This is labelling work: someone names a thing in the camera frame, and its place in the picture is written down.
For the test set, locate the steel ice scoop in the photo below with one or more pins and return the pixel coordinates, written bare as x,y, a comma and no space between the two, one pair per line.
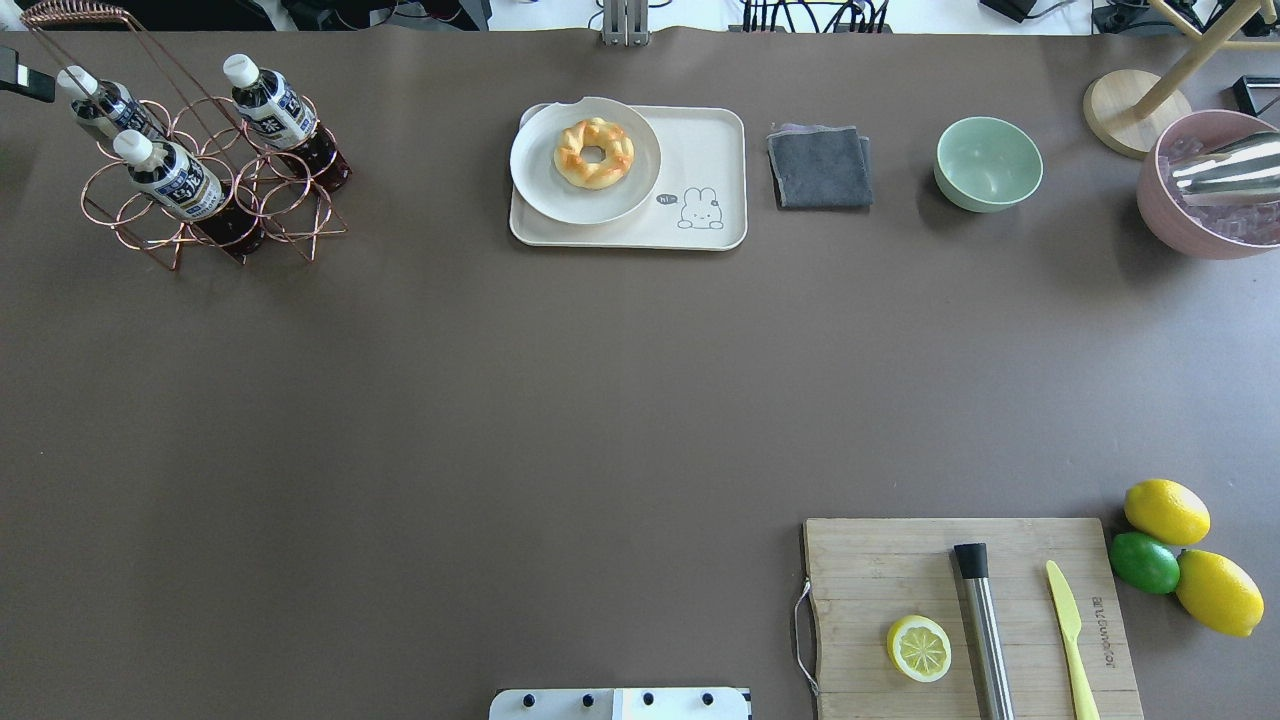
1242,172

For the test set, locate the glazed ring donut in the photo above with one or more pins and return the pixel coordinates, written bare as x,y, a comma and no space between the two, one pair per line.
594,154

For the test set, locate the green lime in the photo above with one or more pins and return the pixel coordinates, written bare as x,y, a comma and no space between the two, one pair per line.
1144,563

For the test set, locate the white round plate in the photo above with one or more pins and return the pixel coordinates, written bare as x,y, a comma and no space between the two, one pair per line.
540,183

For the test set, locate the whole lemon lower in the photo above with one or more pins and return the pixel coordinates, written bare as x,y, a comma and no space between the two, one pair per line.
1218,593

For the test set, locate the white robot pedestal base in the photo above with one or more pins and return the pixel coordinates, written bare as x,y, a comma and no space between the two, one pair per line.
717,702

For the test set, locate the tea bottle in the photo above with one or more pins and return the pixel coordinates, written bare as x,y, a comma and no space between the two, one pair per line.
183,185
103,108
282,119

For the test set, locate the copper wire bottle rack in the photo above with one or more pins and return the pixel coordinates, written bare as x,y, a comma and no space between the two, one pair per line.
228,172

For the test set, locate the wooden cutting board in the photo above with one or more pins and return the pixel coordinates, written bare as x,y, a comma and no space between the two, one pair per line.
868,573

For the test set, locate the pink ice bowl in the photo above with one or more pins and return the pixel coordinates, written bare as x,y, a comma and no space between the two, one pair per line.
1209,233

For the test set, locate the yellow plastic knife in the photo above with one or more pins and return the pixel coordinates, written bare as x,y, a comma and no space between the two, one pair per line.
1070,626

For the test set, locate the half lemon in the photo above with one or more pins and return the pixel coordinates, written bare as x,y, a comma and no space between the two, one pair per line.
919,648

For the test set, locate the cream rabbit tray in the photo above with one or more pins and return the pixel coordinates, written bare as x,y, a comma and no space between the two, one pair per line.
698,201

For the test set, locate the whole lemon upper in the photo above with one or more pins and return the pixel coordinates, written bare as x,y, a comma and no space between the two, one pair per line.
1167,511

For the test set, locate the steel muddler black tip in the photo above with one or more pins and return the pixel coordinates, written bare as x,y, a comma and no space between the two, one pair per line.
990,668

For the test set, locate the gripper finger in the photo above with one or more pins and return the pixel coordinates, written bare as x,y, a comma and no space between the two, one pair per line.
18,79

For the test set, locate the grey folded cloth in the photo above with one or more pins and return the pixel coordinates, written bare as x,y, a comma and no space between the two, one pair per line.
821,167

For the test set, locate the wooden stand with round base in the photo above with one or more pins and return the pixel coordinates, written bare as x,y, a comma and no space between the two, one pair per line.
1129,109

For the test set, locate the green bowl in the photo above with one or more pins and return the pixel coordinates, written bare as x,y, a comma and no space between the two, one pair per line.
986,164

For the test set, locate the whole lemon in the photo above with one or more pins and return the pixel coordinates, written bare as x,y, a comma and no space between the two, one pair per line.
1167,511
1218,593

